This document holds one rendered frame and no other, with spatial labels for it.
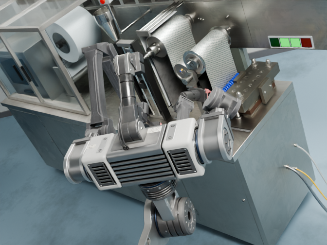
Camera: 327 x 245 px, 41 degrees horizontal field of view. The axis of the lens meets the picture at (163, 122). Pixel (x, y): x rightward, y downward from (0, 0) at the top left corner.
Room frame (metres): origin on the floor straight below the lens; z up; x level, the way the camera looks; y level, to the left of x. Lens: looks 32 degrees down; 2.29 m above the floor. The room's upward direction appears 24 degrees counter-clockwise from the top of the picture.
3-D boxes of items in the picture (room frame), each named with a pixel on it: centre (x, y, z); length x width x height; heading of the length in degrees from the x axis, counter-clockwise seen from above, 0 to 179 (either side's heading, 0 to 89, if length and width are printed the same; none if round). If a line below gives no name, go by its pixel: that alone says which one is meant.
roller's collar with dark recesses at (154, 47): (2.30, -0.12, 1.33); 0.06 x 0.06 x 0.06; 36
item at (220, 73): (2.14, -0.42, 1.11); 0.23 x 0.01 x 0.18; 126
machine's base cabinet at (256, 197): (2.90, 0.23, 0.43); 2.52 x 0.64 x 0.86; 36
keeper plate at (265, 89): (2.00, -0.59, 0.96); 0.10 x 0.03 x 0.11; 126
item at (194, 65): (2.11, -0.28, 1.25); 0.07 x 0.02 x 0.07; 36
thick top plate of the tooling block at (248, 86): (2.07, -0.52, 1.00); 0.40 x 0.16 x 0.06; 126
